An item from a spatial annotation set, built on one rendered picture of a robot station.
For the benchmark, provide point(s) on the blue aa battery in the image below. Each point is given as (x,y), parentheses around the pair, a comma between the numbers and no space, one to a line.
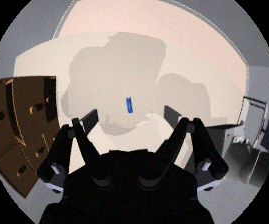
(129,104)

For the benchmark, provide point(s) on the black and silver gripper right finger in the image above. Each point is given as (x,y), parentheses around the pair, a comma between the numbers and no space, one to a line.
(210,167)

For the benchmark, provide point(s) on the brown wooden chest of drawers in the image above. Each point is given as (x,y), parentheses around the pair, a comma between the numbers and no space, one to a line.
(16,140)

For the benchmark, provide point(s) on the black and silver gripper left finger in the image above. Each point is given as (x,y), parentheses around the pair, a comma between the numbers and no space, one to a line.
(55,167)

